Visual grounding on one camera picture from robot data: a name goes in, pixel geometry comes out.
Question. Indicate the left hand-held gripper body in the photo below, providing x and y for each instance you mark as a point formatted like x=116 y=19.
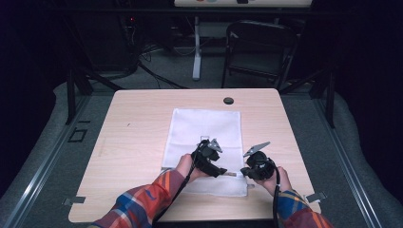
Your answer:
x=206 y=156

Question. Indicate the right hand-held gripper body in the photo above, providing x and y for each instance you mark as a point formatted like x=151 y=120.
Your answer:
x=261 y=164

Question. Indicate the white towel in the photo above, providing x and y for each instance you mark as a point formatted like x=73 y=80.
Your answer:
x=202 y=129

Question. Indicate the person's left hand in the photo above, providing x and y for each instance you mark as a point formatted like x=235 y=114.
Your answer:
x=187 y=167

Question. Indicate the person's right hand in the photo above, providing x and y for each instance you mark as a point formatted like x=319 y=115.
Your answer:
x=277 y=183

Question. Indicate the black table grommet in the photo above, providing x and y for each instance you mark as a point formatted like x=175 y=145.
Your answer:
x=228 y=101

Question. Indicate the grey tape piece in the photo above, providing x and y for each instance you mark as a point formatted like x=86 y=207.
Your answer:
x=316 y=197
x=74 y=200

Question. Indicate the black metal stand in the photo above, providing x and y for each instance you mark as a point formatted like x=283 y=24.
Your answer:
x=71 y=91
x=329 y=95

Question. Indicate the white table leg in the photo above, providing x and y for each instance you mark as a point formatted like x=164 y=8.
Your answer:
x=197 y=57

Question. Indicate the black folding chair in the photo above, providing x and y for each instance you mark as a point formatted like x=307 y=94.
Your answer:
x=258 y=50

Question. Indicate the black tape strip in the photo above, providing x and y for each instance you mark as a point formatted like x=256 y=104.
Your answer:
x=84 y=121

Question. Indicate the black tape square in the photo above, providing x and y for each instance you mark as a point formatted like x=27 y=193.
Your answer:
x=77 y=135

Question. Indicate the black cabinet with red light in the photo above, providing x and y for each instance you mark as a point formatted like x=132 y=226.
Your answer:
x=104 y=41

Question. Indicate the white background table top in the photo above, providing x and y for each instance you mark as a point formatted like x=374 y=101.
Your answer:
x=242 y=3

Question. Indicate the aluminium floor rail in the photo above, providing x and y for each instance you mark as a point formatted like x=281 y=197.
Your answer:
x=44 y=161
x=347 y=161

